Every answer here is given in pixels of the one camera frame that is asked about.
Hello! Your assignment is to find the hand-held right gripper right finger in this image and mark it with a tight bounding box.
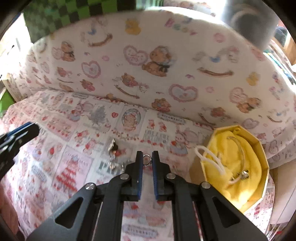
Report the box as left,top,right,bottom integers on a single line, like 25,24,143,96
152,151,269,241

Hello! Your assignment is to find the silver bangle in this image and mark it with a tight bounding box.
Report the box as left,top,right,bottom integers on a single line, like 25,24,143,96
227,136,247,184

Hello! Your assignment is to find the green checkered tissue box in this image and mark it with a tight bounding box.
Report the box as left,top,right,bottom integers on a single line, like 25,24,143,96
24,0,165,44

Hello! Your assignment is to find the gold octagonal jewelry box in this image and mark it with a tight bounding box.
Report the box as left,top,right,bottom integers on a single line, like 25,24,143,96
201,125,270,212

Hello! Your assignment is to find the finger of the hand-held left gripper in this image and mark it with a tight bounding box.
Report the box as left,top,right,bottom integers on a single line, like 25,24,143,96
0,124,40,163
0,122,33,144

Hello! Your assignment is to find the white cord loop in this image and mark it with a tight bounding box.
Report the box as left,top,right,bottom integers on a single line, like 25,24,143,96
195,146,233,184

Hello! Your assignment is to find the yellow cloth lining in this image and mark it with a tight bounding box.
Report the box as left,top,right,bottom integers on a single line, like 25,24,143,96
205,130,263,202

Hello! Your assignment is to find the person's left forearm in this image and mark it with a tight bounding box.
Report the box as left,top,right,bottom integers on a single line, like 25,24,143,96
0,185,19,235

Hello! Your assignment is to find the bear print cloth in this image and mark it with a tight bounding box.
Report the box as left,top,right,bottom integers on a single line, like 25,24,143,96
5,6,296,164

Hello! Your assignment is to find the clear plastic jar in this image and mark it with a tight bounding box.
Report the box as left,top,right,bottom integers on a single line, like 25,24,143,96
221,0,281,50

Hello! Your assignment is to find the silver chain necklace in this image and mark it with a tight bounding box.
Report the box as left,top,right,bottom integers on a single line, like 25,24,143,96
108,155,127,172

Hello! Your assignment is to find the cartoon print tablecloth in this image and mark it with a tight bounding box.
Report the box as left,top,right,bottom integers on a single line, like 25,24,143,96
1,90,275,241

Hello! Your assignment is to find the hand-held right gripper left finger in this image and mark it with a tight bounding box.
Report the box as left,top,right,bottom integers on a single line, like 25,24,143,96
25,151,142,241

